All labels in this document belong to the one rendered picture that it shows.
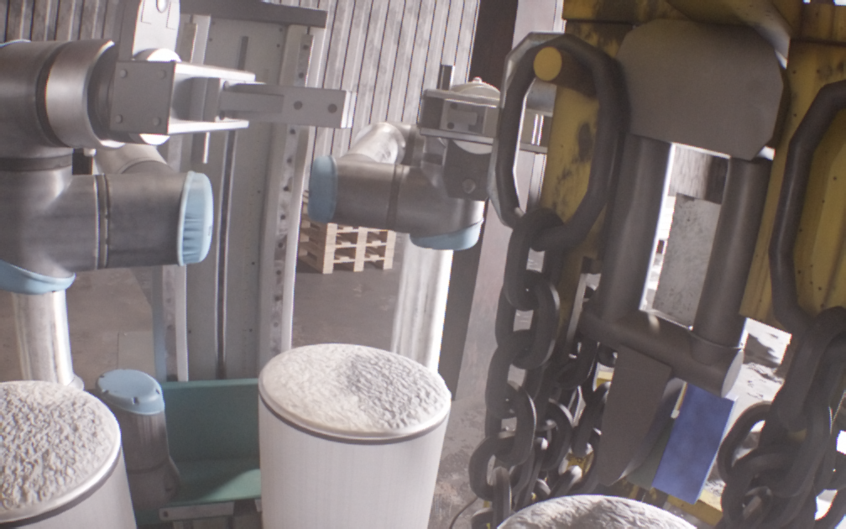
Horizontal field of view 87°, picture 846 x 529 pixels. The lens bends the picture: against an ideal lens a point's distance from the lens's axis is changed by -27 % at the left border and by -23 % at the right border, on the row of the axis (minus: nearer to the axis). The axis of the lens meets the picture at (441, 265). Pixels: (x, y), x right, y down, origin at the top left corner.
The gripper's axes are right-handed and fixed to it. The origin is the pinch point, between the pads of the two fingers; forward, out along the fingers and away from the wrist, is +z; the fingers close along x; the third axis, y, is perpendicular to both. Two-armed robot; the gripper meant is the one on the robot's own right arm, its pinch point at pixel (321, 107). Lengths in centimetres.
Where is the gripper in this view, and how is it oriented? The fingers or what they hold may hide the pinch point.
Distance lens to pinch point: 38.9
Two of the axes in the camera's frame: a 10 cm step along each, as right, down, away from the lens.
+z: 9.9, 1.6, -0.4
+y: -1.5, 9.6, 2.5
